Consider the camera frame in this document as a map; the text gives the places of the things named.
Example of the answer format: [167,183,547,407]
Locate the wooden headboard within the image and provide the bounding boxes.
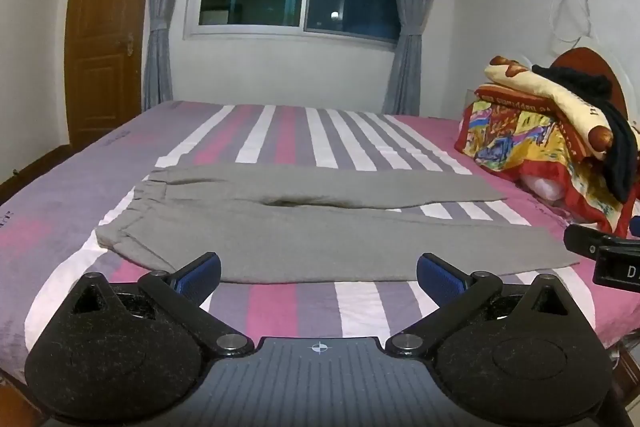
[552,46,629,117]

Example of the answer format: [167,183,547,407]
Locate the brown wooden door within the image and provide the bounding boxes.
[64,0,145,152]

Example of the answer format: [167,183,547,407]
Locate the cream brown patterned blanket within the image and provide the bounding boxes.
[485,56,613,160]

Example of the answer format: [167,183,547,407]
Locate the black garment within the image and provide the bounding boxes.
[530,63,640,205]

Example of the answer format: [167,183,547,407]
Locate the striped pink purple bedsheet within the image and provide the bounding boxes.
[1,102,639,378]

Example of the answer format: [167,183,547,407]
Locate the colourful folded blanket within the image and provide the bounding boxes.
[454,83,639,237]

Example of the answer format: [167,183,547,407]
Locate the grey pants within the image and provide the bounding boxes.
[96,164,578,284]

